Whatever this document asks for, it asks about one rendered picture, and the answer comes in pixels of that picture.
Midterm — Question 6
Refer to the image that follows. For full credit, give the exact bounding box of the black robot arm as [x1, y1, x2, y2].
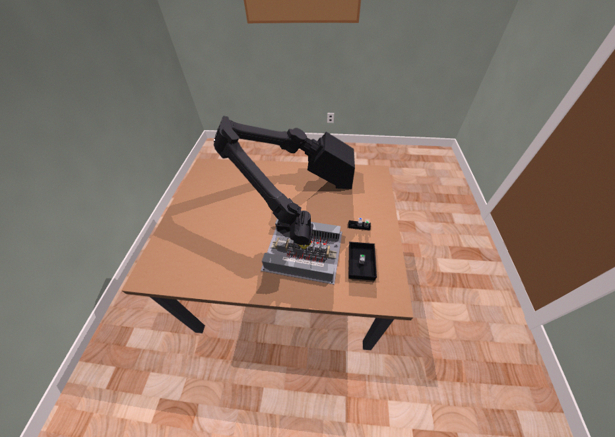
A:
[214, 116, 323, 245]

